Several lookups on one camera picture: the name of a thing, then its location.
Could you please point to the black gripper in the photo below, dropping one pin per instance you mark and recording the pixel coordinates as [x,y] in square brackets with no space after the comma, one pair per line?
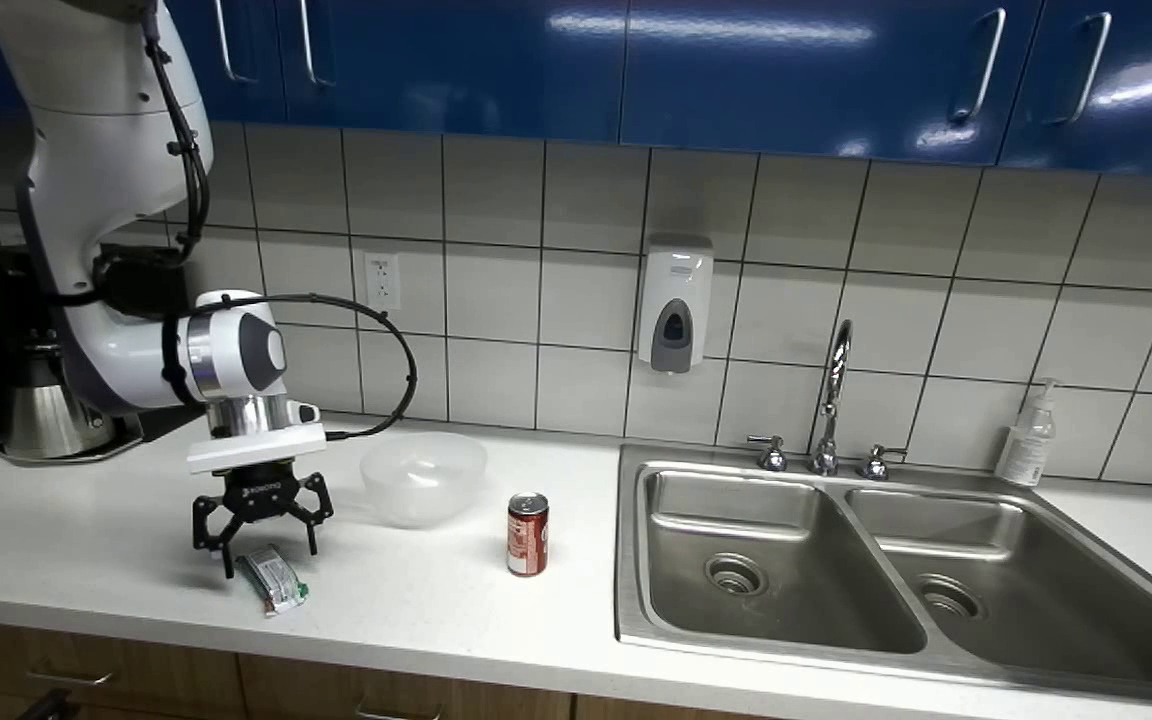
[257,490]

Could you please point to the chrome faucet knob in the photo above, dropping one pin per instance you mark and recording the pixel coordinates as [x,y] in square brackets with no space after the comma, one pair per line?
[768,452]
[880,462]

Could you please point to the white wall power outlet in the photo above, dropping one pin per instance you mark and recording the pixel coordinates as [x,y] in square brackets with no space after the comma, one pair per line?
[382,280]

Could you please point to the chrome gooseneck faucet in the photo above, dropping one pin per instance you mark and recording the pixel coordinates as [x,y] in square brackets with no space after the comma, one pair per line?
[832,386]

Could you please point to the clear soap bottle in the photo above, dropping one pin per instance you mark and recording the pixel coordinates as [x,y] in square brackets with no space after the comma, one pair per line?
[1024,441]

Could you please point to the white wall soap dispenser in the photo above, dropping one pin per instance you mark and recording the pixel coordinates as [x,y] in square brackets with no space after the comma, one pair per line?
[672,306]

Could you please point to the stainless steel double sink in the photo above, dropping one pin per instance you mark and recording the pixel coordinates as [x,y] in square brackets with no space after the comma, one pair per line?
[868,586]

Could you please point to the green snack packet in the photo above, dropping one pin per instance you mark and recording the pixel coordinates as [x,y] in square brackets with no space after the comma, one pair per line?
[272,582]

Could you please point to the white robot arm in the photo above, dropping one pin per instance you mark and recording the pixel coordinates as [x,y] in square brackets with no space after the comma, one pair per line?
[80,135]

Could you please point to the translucent plastic bowl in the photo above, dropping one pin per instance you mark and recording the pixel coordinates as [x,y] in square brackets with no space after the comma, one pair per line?
[421,476]

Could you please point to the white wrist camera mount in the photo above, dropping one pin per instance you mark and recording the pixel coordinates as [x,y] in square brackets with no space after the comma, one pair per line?
[257,445]

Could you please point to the stainless steel coffee carafe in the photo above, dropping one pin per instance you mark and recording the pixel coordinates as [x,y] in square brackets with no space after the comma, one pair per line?
[51,421]

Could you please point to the blue wall cabinets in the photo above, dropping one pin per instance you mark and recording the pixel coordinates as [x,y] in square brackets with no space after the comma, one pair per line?
[602,67]

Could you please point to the red soda can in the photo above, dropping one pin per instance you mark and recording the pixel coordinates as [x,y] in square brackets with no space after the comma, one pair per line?
[529,536]

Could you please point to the wooden base cabinets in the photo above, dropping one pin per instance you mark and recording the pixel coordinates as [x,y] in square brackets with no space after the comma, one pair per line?
[201,683]

